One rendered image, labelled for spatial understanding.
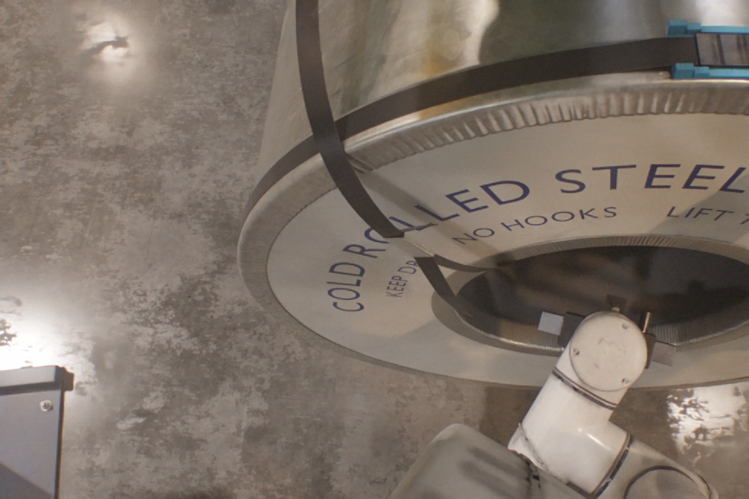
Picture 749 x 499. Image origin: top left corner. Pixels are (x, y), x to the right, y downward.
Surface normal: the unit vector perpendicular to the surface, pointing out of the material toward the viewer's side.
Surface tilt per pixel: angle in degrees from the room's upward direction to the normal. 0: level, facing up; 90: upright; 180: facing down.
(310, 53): 34
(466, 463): 41
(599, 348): 22
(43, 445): 0
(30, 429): 0
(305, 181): 89
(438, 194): 90
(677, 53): 7
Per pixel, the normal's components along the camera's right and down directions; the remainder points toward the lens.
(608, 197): -0.07, 0.91
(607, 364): -0.18, -0.06
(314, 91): -0.52, 0.04
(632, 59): -0.35, -0.40
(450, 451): 0.19, -0.87
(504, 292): 0.56, -0.30
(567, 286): 0.01, -0.41
